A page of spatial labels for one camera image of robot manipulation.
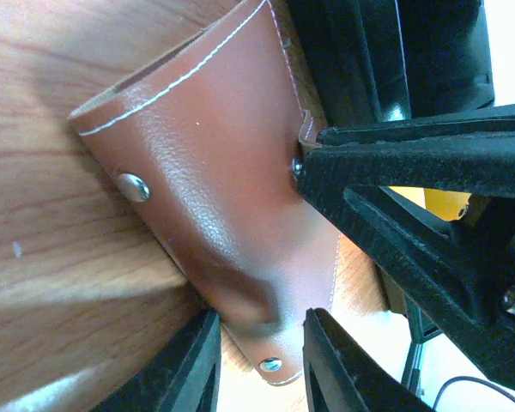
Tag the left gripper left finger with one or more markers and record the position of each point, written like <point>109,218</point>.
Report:
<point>183,376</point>

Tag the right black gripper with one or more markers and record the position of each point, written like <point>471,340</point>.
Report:
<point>382,61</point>

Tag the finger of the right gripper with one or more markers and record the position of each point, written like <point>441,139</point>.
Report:
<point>461,273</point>

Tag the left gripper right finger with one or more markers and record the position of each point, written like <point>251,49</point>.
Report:
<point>341,376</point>

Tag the brown leather card holder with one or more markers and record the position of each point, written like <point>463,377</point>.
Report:
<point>203,142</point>

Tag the yellow card bin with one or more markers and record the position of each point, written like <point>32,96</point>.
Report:
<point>447,205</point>

